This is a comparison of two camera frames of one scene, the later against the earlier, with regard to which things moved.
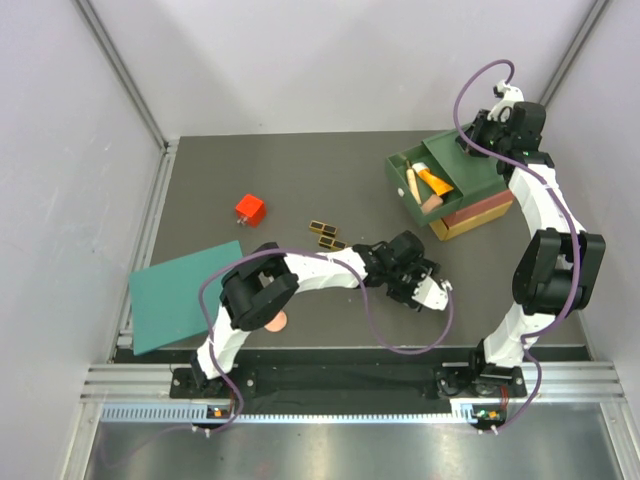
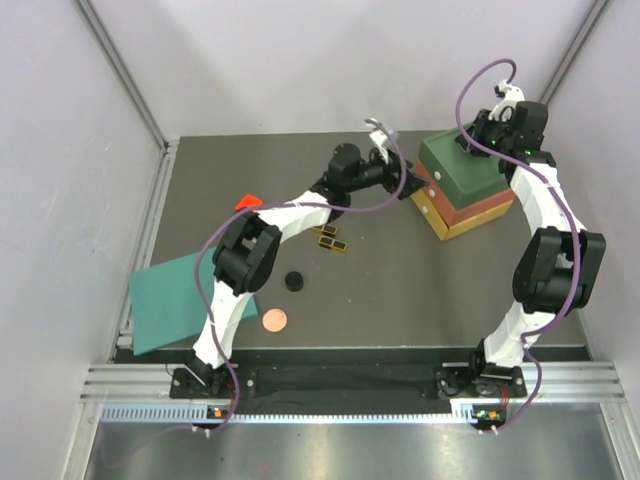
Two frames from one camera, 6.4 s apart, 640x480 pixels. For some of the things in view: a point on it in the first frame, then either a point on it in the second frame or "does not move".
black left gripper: [421, 268] → [390, 182]
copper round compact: [278, 323] does not move
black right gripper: [481, 124] does not move
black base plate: [469, 383] does not move
